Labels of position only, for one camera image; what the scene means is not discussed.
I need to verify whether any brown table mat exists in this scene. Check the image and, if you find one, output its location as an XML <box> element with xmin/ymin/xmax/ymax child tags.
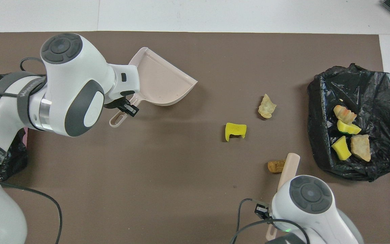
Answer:
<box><xmin>0</xmin><ymin>31</ymin><xmax>390</xmax><ymax>244</ymax></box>

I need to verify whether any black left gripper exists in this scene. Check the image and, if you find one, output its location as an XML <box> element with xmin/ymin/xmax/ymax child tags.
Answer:
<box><xmin>104</xmin><ymin>97</ymin><xmax>139</xmax><ymax>118</ymax></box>

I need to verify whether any pale pointed foam chunk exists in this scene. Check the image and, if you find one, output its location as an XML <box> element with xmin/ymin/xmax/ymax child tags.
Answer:
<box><xmin>258</xmin><ymin>94</ymin><xmax>277</xmax><ymax>119</ymax></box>

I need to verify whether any yellow notched sponge piece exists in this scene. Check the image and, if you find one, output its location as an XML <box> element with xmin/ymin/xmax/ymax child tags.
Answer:
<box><xmin>225</xmin><ymin>122</ymin><xmax>247</xmax><ymax>142</ymax></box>

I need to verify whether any black bag lined pink bin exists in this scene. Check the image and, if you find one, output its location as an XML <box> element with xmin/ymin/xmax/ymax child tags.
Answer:
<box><xmin>0</xmin><ymin>75</ymin><xmax>28</xmax><ymax>182</ymax></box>

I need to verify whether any yellow curved sponge piece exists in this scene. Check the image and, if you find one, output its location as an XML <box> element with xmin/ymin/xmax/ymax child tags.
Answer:
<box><xmin>337</xmin><ymin>119</ymin><xmax>362</xmax><ymax>135</ymax></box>

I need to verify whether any pale angular foam chunk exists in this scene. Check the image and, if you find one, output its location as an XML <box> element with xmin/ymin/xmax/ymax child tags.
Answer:
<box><xmin>350</xmin><ymin>134</ymin><xmax>372</xmax><ymax>162</ymax></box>

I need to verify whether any yellow wedge sponge piece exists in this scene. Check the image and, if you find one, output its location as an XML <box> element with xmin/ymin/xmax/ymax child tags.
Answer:
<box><xmin>331</xmin><ymin>136</ymin><xmax>352</xmax><ymax>161</ymax></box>

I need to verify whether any beige plastic dustpan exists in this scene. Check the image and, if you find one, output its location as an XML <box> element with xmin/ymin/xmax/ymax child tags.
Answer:
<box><xmin>109</xmin><ymin>47</ymin><xmax>198</xmax><ymax>128</ymax></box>

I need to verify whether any brown foam chunk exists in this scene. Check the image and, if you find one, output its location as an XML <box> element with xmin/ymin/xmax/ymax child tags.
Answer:
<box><xmin>267</xmin><ymin>160</ymin><xmax>286</xmax><ymax>174</ymax></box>

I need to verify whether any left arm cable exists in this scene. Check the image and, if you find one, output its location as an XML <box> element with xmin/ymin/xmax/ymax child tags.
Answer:
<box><xmin>0</xmin><ymin>57</ymin><xmax>63</xmax><ymax>244</ymax></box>

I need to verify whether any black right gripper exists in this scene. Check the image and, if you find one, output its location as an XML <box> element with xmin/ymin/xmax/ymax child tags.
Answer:
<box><xmin>254</xmin><ymin>203</ymin><xmax>271</xmax><ymax>220</ymax></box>

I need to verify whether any pale rounded foam chunk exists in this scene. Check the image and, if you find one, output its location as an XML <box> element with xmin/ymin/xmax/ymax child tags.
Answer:
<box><xmin>333</xmin><ymin>104</ymin><xmax>358</xmax><ymax>125</ymax></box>

